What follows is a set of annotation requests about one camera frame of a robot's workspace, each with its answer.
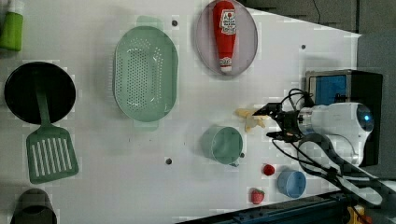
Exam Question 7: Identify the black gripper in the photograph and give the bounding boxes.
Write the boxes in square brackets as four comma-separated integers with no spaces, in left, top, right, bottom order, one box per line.
[254,103,303,143]

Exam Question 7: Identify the peeled yellow toy banana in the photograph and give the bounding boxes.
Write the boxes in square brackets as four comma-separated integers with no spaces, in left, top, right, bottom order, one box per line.
[235,108,268,133]

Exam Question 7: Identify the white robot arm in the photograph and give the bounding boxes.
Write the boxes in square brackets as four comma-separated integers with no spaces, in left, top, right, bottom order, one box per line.
[254,103,395,205]

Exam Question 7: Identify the black microwave oven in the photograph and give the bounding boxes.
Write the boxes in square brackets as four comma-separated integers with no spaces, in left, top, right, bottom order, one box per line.
[305,69,383,167]

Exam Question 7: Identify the green metal mug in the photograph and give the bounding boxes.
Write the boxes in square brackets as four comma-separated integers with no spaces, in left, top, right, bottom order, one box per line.
[200,126,244,167]

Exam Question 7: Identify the blue plastic cup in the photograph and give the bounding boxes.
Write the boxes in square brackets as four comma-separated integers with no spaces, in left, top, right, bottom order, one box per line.
[277,170,306,199]

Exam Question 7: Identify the red strawberry toy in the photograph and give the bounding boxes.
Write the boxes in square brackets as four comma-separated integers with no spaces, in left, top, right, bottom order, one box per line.
[250,189,265,204]

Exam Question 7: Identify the grey round plate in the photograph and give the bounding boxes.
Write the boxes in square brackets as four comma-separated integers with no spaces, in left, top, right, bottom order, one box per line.
[194,0,258,76]

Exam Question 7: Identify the red ketchup bottle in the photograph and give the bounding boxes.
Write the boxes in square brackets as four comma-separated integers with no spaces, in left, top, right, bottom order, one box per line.
[212,0,236,73]

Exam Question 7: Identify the green perforated colander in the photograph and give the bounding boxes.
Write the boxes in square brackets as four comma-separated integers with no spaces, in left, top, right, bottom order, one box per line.
[113,16,178,131]

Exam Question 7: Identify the green slotted spatula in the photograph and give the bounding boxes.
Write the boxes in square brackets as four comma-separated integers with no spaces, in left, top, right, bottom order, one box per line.
[26,88,79,184]

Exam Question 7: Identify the black round pan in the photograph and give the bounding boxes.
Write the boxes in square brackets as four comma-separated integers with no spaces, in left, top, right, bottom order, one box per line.
[5,62,77,124]

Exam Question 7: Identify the black cylindrical cup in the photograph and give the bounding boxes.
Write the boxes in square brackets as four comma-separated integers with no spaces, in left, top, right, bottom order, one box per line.
[10,189,58,224]

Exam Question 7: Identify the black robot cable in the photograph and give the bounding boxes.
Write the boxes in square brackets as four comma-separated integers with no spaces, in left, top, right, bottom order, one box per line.
[271,88,372,224]

